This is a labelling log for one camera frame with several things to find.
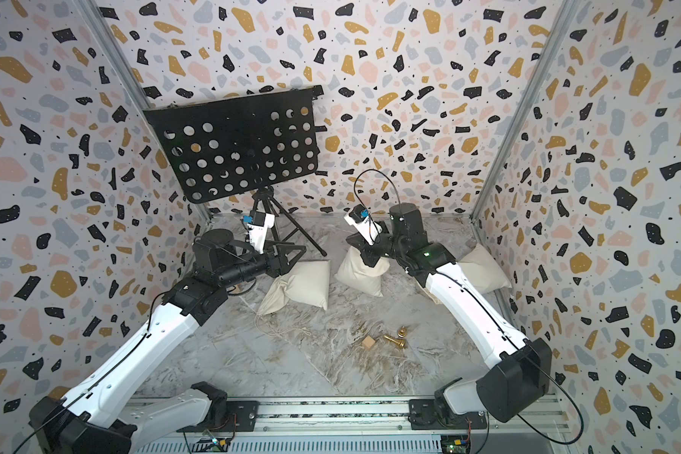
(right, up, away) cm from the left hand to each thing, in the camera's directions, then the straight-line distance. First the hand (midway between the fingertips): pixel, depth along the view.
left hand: (301, 247), depth 68 cm
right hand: (+12, +2, +5) cm, 13 cm away
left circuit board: (-22, -50, +3) cm, 54 cm away
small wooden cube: (+17, -29, +18) cm, 38 cm away
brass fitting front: (+27, -27, +20) cm, 43 cm away
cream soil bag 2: (+13, -9, +22) cm, 27 cm away
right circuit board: (+38, -50, +4) cm, 63 cm away
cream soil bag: (-3, -12, +23) cm, 26 cm away
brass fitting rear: (+26, -29, +18) cm, 43 cm away
